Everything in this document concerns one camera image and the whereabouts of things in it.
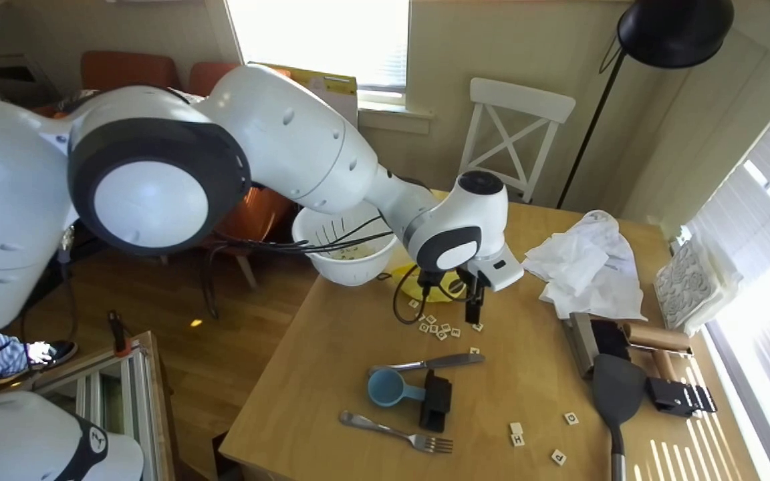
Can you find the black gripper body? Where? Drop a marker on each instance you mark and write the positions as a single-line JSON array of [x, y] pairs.
[[473, 295]]

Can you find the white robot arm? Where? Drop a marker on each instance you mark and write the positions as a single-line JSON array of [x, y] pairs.
[[151, 171]]

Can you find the white plastic colander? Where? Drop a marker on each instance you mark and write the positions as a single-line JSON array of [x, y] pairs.
[[350, 246]]

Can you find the silver table knife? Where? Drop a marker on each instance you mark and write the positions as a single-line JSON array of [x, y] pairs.
[[441, 361]]

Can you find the crumpled white cloth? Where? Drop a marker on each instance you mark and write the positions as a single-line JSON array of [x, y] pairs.
[[589, 269]]

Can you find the small black block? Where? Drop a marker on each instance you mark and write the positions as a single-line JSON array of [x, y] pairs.
[[435, 401]]

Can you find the blue measuring cup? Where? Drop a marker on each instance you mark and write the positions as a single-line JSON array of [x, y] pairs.
[[389, 388]]

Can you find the white wooden chair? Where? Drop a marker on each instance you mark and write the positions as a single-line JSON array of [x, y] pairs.
[[512, 132]]

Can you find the silver fork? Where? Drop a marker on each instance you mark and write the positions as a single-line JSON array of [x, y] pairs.
[[421, 442]]

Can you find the black spatula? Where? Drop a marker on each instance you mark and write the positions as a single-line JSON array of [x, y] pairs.
[[617, 388]]

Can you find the brown wooden block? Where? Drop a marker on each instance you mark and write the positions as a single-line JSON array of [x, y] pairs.
[[617, 338]]

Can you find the orange chair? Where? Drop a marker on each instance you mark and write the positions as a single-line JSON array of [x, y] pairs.
[[247, 213]]

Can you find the white textured box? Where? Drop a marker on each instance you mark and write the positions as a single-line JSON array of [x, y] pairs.
[[692, 283]]

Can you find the black floor lamp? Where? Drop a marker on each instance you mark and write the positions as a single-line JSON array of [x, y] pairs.
[[665, 36]]

